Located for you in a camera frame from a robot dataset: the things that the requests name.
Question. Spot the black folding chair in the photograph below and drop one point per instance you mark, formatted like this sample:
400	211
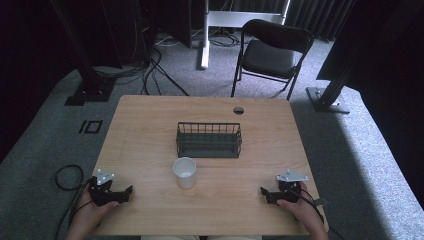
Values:
270	58

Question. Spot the dark equipment cabinet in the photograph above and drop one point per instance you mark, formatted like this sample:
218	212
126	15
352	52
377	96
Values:
175	20

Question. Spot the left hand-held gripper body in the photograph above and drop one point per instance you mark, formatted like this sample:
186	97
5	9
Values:
101	195

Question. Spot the dark pleated curtain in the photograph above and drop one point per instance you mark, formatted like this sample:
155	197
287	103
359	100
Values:
320	16

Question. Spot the person's right hand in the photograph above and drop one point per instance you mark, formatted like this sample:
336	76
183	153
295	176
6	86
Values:
301	210

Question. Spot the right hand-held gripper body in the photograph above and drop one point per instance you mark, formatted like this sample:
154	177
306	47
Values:
287	191

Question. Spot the person's left hand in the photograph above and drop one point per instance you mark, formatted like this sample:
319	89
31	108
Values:
89	210

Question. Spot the white cup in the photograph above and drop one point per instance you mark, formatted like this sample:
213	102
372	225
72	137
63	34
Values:
184	173

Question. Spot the white metal desk frame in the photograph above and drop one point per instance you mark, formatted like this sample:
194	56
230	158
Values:
233	18

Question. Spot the black metal stand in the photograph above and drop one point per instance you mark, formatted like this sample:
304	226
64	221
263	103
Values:
328	100
90	86

